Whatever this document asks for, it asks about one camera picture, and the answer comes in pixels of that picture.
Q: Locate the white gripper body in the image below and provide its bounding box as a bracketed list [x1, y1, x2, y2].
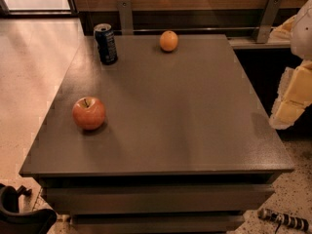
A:
[291, 0, 312, 60]

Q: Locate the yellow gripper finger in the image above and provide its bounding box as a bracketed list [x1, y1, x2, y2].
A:
[269, 60, 312, 130]
[270, 16, 295, 40]

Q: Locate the orange fruit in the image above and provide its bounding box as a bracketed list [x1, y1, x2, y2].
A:
[160, 30, 178, 52]

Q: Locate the red apple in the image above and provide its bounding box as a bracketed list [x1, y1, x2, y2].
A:
[72, 97, 106, 131]

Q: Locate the grey side shelf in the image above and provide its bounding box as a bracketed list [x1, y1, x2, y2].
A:
[228, 37, 291, 50]

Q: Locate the grey drawer cabinet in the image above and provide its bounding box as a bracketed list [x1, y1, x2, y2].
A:
[20, 35, 293, 234]

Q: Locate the black white striped tool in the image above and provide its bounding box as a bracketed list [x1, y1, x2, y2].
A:
[257, 208, 312, 233]

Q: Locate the dark blue soda can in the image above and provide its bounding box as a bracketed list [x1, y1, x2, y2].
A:
[94, 23, 118, 65]

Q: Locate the black office chair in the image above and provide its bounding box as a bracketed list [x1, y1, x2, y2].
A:
[0, 184, 57, 234]

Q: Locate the right metal wall bracket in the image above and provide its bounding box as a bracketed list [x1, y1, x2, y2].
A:
[253, 0, 283, 44]

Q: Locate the metal wall bracket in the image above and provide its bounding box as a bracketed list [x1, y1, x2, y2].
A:
[253, 0, 283, 44]
[118, 0, 134, 35]

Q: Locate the left metal wall bracket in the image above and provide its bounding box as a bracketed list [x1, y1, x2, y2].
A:
[118, 0, 134, 35]

